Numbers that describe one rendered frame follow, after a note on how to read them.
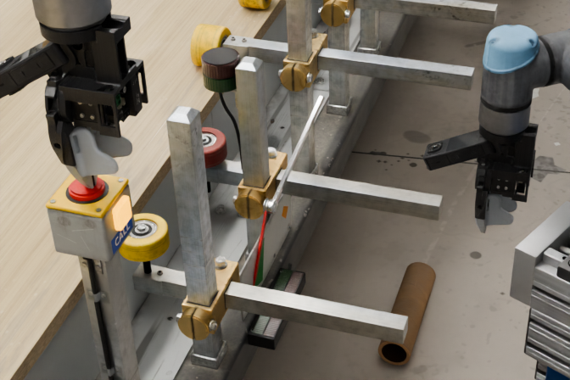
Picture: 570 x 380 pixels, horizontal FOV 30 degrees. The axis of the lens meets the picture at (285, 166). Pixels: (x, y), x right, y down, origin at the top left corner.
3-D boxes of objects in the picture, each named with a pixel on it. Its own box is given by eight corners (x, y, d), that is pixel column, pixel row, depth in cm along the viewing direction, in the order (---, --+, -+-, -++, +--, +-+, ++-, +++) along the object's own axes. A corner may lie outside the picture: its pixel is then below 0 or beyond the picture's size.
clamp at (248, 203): (288, 176, 187) (287, 152, 184) (263, 222, 176) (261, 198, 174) (258, 170, 188) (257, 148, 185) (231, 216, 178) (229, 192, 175)
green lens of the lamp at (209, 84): (246, 75, 170) (245, 64, 168) (233, 94, 165) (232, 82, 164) (211, 70, 171) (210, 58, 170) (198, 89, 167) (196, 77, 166)
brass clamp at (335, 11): (365, -2, 219) (365, -24, 216) (347, 29, 209) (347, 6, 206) (336, -5, 221) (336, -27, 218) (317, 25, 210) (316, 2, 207)
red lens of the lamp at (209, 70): (245, 62, 168) (244, 49, 167) (232, 81, 164) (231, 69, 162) (210, 57, 170) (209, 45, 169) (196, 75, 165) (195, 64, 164)
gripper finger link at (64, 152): (69, 174, 111) (55, 103, 106) (55, 171, 112) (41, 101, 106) (89, 149, 115) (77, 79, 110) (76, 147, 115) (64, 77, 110)
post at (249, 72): (276, 286, 193) (263, 55, 165) (269, 298, 190) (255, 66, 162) (257, 282, 194) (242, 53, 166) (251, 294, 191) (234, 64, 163)
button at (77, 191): (112, 189, 120) (110, 177, 119) (96, 210, 117) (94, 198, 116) (81, 183, 121) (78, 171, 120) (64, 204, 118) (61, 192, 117)
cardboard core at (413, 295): (436, 265, 278) (410, 344, 255) (434, 287, 282) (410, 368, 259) (406, 259, 280) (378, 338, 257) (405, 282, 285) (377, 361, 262)
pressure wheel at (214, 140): (237, 181, 190) (232, 127, 183) (220, 208, 184) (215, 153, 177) (195, 174, 192) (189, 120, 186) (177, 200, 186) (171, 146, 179)
